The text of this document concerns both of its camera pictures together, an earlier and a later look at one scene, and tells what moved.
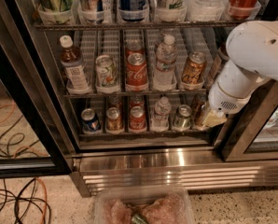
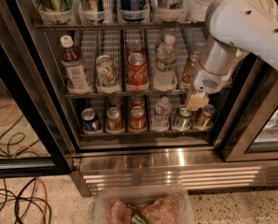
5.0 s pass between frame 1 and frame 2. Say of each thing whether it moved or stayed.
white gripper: moved
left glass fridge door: stayed
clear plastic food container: stayed
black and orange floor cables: stayed
